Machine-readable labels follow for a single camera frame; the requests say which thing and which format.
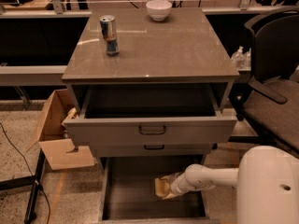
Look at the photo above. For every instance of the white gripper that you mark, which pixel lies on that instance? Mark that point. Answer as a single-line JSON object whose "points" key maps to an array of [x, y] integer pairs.
{"points": [[175, 186]]}

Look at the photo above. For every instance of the yellow sponge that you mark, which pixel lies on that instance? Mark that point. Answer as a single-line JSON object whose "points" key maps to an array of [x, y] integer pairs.
{"points": [[161, 187]]}

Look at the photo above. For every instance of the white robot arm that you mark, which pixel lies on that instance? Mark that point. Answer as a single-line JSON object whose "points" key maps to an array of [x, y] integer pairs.
{"points": [[266, 183]]}

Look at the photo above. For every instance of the grey bottom drawer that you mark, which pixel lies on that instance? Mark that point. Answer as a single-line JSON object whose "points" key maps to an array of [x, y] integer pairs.
{"points": [[129, 193]]}

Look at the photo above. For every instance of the grey drawer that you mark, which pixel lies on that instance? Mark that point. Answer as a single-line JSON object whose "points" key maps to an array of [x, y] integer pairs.
{"points": [[150, 117], [149, 150], [129, 193]]}

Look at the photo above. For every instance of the grey top drawer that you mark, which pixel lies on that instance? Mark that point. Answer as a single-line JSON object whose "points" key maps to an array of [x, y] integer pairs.
{"points": [[150, 117]]}

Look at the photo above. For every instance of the grey middle drawer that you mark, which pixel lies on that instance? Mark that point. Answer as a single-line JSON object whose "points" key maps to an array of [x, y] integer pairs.
{"points": [[149, 150]]}

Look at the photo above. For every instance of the grey drawer cabinet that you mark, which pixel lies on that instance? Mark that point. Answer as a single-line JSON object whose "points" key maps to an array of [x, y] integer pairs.
{"points": [[181, 51]]}

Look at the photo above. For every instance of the open cardboard box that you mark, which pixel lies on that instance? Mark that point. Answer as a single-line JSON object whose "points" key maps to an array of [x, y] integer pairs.
{"points": [[52, 137]]}

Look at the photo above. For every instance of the black office chair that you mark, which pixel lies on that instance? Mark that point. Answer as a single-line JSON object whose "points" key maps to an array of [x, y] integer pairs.
{"points": [[269, 101]]}

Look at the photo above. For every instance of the black stand leg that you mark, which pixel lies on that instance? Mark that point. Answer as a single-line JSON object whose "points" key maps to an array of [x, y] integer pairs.
{"points": [[33, 181]]}

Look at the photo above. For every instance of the clear plastic bottle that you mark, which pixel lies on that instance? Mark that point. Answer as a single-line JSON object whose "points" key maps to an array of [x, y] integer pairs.
{"points": [[247, 57], [238, 58]]}

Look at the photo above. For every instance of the silver blue drink can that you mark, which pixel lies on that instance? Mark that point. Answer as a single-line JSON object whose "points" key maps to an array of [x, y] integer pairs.
{"points": [[109, 33]]}

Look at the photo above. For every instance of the white bowl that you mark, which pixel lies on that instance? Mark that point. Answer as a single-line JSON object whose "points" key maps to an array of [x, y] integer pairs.
{"points": [[158, 10]]}

